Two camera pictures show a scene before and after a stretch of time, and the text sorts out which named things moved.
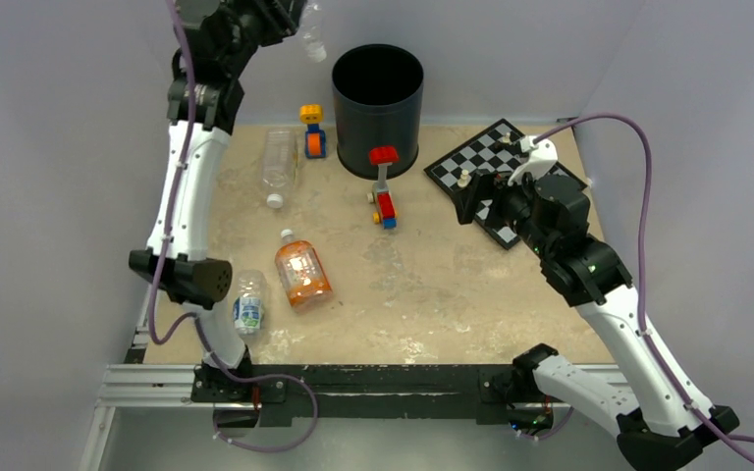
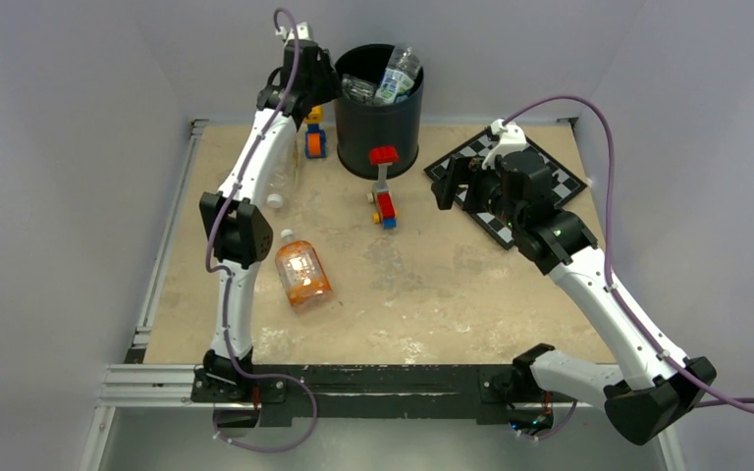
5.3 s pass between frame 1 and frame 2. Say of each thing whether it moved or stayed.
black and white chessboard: stayed
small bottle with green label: moved
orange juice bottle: stayed
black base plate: stayed
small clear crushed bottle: moved
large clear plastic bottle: stayed
